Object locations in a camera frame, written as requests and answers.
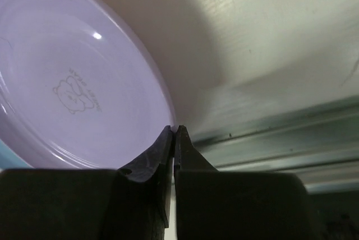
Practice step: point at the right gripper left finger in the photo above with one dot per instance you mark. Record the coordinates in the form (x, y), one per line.
(131, 202)

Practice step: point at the purple plate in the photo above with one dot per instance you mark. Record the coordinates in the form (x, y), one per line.
(78, 88)

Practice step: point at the blue plate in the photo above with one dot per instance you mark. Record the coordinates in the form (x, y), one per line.
(9, 160)

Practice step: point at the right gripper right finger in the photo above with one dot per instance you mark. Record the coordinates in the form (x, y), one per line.
(211, 204)

